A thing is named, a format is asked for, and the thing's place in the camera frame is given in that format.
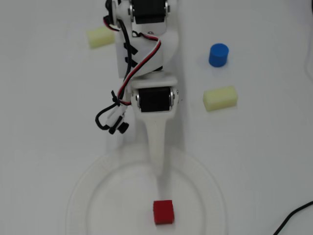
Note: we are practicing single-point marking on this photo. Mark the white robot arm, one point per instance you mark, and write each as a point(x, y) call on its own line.
point(146, 56)

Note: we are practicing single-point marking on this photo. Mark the pale yellow foam block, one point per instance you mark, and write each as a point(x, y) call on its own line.
point(97, 38)
point(220, 98)

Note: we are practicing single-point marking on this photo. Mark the red cube block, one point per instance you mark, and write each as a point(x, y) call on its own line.
point(163, 212)

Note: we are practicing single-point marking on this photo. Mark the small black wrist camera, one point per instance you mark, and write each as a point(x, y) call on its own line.
point(122, 127)

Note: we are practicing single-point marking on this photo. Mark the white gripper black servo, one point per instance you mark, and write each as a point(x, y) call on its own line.
point(154, 100)

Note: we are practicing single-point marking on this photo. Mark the white round plate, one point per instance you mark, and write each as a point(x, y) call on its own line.
point(110, 208)

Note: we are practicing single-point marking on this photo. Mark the blue cylinder block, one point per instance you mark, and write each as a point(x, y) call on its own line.
point(218, 55)

